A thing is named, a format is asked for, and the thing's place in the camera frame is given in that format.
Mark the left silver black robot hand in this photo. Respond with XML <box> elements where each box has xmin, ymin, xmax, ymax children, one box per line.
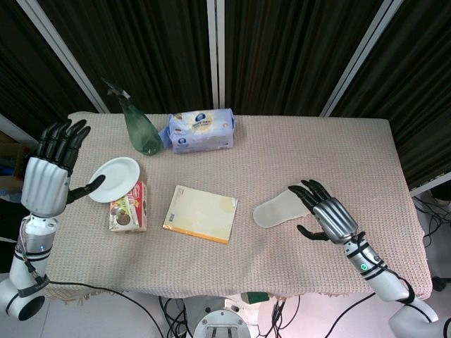
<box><xmin>20</xmin><ymin>118</ymin><xmax>106</xmax><ymax>216</ymax></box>

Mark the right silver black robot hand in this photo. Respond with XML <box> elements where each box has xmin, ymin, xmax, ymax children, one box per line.
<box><xmin>288</xmin><ymin>179</ymin><xmax>358</xmax><ymax>245</ymax></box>

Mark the white round plate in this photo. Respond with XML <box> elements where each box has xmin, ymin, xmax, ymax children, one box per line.
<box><xmin>87</xmin><ymin>156</ymin><xmax>141</xmax><ymax>204</ymax></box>

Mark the red cookie box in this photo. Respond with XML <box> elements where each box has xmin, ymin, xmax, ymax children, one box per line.
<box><xmin>107</xmin><ymin>180</ymin><xmax>149</xmax><ymax>233</ymax></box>

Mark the blue white tissue pack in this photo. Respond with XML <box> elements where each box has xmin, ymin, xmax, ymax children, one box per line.
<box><xmin>158</xmin><ymin>107</ymin><xmax>237</xmax><ymax>155</ymax></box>

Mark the white partition frame post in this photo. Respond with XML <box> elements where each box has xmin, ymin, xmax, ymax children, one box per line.
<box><xmin>319</xmin><ymin>0</ymin><xmax>406</xmax><ymax>118</ymax></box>
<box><xmin>206</xmin><ymin>0</ymin><xmax>226</xmax><ymax>109</ymax></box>
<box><xmin>24</xmin><ymin>0</ymin><xmax>111</xmax><ymax>114</ymax></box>

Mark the black cable bundle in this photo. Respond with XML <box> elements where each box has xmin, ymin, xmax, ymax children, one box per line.
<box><xmin>412</xmin><ymin>195</ymin><xmax>451</xmax><ymax>247</ymax></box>

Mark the black cable on floor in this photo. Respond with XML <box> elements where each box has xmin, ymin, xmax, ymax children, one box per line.
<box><xmin>47</xmin><ymin>280</ymin><xmax>166</xmax><ymax>338</ymax></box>

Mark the round silver robot base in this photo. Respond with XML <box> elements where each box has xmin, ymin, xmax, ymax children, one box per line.
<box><xmin>192</xmin><ymin>306</ymin><xmax>252</xmax><ymax>338</ymax></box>

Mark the beige knitted tablecloth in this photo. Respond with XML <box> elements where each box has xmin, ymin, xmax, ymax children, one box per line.
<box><xmin>41</xmin><ymin>111</ymin><xmax>433</xmax><ymax>306</ymax></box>

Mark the beige shoe insole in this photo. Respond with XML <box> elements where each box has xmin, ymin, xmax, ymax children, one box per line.
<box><xmin>252</xmin><ymin>182</ymin><xmax>331</xmax><ymax>230</ymax></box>

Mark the yellow notebook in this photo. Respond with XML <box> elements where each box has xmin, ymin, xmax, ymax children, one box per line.
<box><xmin>161</xmin><ymin>184</ymin><xmax>239</xmax><ymax>245</ymax></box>

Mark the green plastic spray bottle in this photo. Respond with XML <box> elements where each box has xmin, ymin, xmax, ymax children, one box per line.
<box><xmin>101</xmin><ymin>77</ymin><xmax>164</xmax><ymax>156</ymax></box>

